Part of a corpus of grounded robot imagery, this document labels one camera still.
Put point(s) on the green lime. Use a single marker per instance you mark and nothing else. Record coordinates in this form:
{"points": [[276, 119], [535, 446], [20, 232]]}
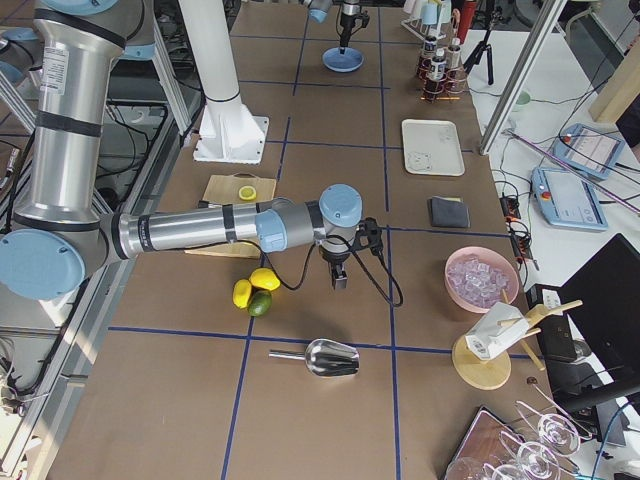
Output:
{"points": [[259, 303]]}

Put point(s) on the black camera tripod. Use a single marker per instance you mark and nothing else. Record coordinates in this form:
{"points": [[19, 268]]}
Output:
{"points": [[493, 15]]}

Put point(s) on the blue teach pendant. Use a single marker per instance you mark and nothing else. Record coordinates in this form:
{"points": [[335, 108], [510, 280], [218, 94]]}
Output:
{"points": [[566, 201], [591, 151]]}

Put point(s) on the yellow lemon front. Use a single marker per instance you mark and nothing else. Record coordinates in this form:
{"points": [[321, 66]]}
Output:
{"points": [[264, 278]]}

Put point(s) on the aluminium frame post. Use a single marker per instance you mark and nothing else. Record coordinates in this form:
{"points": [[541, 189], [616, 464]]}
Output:
{"points": [[532, 48]]}

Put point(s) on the dark drink bottle three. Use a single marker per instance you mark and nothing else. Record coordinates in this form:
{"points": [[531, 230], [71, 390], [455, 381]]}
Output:
{"points": [[453, 53]]}

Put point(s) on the black laptop monitor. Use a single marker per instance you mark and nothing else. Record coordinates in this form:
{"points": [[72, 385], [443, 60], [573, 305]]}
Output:
{"points": [[608, 286]]}

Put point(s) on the near blue teach pendant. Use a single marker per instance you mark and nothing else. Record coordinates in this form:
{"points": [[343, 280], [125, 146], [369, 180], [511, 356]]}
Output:
{"points": [[566, 201]]}

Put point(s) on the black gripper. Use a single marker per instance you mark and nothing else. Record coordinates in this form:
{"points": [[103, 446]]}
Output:
{"points": [[334, 260], [346, 15]]}

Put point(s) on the wooden cup stand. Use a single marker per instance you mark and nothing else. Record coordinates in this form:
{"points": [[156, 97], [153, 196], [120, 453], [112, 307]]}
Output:
{"points": [[492, 374]]}

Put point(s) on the copper wire bottle rack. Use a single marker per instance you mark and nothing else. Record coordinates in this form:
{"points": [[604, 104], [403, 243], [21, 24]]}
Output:
{"points": [[453, 85]]}

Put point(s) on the lemon half slice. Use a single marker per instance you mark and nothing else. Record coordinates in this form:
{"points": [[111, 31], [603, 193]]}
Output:
{"points": [[247, 193]]}

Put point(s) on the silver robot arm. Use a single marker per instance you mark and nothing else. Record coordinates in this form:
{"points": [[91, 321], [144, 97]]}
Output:
{"points": [[318, 11], [58, 240]]}

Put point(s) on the wine glass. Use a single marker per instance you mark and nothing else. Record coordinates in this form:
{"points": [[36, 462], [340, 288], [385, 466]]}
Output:
{"points": [[555, 430]]}

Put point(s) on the dark drink bottle one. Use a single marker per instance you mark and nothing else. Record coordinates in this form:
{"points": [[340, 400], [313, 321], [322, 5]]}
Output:
{"points": [[426, 54]]}

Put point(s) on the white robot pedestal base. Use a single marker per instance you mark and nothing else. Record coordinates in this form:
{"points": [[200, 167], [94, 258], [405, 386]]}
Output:
{"points": [[229, 133]]}

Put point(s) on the pink bowl of ice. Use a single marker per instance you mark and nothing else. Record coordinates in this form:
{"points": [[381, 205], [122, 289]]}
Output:
{"points": [[476, 278]]}

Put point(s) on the dark drink bottle two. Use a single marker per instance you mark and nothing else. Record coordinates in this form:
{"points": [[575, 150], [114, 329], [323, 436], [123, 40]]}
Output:
{"points": [[437, 65]]}

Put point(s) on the cream bear tray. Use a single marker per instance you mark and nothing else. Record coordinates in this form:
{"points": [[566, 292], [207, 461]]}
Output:
{"points": [[431, 147]]}

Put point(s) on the yellow lemon back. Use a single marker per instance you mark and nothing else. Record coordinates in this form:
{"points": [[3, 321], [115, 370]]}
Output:
{"points": [[241, 293]]}

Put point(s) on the wooden cutting board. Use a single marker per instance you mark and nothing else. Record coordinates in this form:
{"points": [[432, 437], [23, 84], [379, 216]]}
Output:
{"points": [[223, 189]]}

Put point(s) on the grey folded cloth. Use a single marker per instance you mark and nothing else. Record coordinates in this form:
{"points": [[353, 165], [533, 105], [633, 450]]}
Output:
{"points": [[445, 212]]}

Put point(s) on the metal ice scoop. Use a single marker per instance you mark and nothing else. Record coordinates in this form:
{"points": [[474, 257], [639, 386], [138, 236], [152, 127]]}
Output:
{"points": [[325, 358]]}

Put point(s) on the yellow lemon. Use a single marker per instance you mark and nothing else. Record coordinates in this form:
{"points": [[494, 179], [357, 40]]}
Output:
{"points": [[241, 293], [264, 278]]}

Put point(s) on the white carton on stand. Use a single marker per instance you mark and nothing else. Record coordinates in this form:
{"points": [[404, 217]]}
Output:
{"points": [[498, 329]]}

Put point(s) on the far blue teach pendant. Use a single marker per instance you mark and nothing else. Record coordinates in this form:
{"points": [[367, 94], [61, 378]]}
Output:
{"points": [[591, 151]]}

